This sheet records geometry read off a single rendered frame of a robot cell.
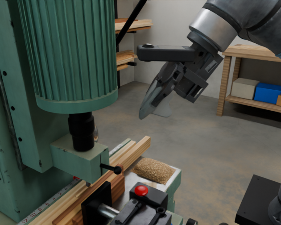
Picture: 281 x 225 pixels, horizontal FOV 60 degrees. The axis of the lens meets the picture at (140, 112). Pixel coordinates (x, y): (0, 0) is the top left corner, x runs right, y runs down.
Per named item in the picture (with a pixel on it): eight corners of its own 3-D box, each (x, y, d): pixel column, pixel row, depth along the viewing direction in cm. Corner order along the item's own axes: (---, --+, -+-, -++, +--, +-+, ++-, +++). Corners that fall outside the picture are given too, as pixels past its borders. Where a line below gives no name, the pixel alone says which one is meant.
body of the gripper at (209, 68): (191, 106, 52) (229, 59, 49) (160, 85, 49) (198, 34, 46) (180, 94, 59) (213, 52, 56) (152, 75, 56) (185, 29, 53)
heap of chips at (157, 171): (164, 185, 73) (165, 177, 72) (129, 171, 79) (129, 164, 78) (176, 169, 79) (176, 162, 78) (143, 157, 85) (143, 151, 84)
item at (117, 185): (80, 239, 56) (77, 222, 54) (74, 235, 57) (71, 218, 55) (125, 190, 71) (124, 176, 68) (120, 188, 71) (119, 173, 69)
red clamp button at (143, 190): (143, 199, 52) (143, 195, 52) (131, 193, 53) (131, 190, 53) (150, 190, 54) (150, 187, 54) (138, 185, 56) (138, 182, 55)
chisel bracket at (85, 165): (92, 189, 59) (89, 160, 55) (52, 170, 65) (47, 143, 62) (111, 172, 65) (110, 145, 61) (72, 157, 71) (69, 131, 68)
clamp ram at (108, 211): (109, 247, 54) (107, 218, 50) (84, 232, 57) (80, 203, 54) (132, 219, 61) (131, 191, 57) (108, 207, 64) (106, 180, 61)
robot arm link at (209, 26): (212, 9, 44) (193, 7, 52) (195, 32, 45) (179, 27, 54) (245, 38, 47) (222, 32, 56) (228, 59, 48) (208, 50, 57)
